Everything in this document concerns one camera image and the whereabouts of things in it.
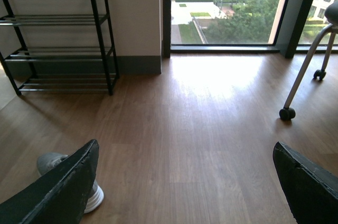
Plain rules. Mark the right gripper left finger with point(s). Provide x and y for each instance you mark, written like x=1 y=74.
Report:
x=59 y=196

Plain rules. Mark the black metal shoe rack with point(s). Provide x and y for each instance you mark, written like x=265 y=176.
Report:
x=58 y=46

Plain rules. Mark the grey sneaker one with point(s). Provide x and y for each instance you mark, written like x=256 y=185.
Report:
x=50 y=160

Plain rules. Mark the grey rolling chair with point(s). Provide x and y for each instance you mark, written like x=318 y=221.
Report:
x=287 y=113

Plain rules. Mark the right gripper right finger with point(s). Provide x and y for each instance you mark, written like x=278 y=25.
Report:
x=310 y=190

